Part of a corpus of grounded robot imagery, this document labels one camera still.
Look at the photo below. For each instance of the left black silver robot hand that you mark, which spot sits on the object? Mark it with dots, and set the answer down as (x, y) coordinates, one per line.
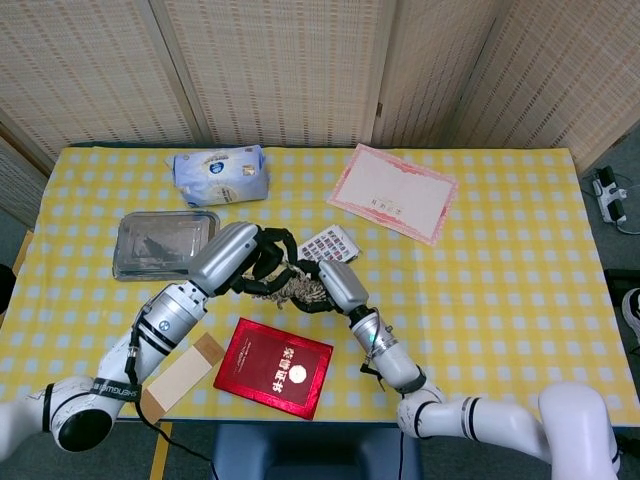
(225, 257)

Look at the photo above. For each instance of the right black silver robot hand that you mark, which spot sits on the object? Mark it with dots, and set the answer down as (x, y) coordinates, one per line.
(342, 287)

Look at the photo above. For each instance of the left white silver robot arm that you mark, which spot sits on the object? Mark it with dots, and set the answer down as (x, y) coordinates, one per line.
(130, 360)

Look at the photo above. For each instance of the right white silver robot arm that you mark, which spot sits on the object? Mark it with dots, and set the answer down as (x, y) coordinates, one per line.
(450, 405)

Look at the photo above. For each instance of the small box with colourful grid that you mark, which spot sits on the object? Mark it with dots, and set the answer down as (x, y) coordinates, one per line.
(332, 245)

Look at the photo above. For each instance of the rectangular stainless steel tray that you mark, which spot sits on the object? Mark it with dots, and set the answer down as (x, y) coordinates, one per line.
(155, 245)

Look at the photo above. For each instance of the blue white tissue pack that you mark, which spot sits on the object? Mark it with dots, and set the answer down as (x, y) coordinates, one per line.
(220, 175)

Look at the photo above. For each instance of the red certificate book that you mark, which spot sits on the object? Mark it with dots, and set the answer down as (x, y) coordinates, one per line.
(272, 367)

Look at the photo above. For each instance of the pink bordered paper certificate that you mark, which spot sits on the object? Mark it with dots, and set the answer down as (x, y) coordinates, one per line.
(390, 190)

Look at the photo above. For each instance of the beige brown paper bookmark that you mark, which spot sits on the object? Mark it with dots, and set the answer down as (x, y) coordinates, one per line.
(182, 370)

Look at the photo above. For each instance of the yellow white checkered tablecloth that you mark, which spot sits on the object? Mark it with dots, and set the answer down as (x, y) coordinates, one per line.
(475, 280)

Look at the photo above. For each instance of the dark blue chair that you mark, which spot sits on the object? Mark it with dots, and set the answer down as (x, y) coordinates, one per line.
(300, 452)

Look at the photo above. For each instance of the woven bamboo folding screen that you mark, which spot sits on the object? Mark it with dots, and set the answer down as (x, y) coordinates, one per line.
(280, 70)

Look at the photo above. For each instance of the black object beside table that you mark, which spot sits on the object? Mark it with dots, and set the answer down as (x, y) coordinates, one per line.
(5, 285)

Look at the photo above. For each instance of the white power strip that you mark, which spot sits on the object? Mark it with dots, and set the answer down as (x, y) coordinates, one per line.
(610, 192)

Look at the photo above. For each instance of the white sneaker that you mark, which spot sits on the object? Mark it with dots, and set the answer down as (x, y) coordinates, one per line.
(632, 312)

